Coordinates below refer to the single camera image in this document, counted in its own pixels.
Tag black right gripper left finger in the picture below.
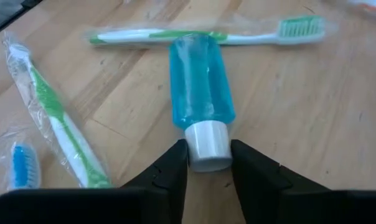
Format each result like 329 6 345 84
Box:
0 139 189 224

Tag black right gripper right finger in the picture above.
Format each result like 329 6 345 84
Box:
230 139 376 224

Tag blue white toothbrush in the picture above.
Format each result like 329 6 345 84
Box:
0 126 42 191

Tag green white toothbrush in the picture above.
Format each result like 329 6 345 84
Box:
1 30 114 190
82 14 335 50

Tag blue mouthwash bottle white cap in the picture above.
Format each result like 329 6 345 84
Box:
168 33 237 173

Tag pink white toothbrush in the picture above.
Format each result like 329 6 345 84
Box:
346 0 376 19

